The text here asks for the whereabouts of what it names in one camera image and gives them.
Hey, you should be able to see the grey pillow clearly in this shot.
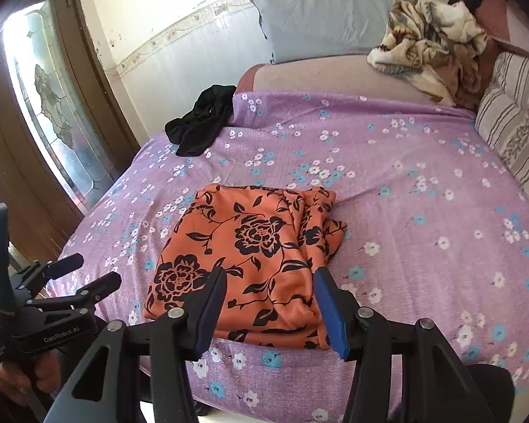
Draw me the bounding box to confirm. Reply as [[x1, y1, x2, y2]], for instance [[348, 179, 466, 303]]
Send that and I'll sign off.
[[248, 0, 421, 65]]

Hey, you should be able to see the brown floral blanket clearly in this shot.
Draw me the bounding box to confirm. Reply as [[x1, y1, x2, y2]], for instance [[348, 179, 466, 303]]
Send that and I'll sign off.
[[367, 0, 490, 106]]

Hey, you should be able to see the purple floral bed sheet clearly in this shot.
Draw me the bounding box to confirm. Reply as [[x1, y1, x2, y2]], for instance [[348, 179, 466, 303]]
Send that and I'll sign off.
[[48, 90, 529, 423]]

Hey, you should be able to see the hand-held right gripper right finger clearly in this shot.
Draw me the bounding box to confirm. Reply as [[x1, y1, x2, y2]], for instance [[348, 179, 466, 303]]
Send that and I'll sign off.
[[314, 268, 481, 423]]

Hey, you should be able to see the person's left hand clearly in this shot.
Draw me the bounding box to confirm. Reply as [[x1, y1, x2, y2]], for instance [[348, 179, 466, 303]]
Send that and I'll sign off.
[[0, 348, 69, 408]]

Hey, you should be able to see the striped floral pillow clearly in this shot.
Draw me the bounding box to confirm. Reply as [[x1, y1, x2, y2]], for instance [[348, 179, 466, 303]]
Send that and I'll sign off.
[[475, 50, 529, 225]]

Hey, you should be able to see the beige mattress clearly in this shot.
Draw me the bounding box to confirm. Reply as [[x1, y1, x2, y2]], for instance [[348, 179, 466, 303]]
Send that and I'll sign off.
[[237, 53, 477, 119]]

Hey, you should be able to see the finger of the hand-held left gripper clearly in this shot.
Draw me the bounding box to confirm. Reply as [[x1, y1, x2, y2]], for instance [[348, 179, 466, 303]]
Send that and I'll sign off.
[[15, 253, 84, 294], [26, 271, 122, 315]]

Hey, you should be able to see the reddish brown cushion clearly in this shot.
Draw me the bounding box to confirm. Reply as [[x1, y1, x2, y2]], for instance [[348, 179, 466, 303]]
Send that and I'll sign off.
[[473, 0, 514, 111]]

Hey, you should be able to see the wooden stained glass door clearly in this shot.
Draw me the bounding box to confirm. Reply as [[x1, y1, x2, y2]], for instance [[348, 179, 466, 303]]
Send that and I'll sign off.
[[0, 0, 142, 274]]

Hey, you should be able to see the orange black floral garment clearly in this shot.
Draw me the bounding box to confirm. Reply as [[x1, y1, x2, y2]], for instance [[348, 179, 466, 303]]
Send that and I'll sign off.
[[142, 184, 348, 351]]

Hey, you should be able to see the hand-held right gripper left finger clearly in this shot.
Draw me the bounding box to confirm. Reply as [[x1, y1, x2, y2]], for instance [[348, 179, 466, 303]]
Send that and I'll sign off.
[[53, 266, 228, 423]]

